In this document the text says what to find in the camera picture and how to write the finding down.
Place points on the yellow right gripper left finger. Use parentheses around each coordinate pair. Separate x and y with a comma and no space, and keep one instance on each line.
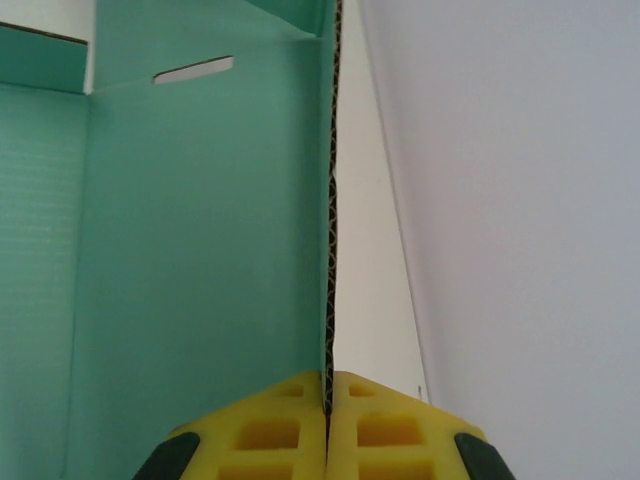
(260,440)

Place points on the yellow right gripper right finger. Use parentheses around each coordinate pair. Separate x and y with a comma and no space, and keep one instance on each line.
(395,440)

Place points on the teal corrugated paper box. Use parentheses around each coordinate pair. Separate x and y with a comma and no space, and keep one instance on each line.
(200,225)

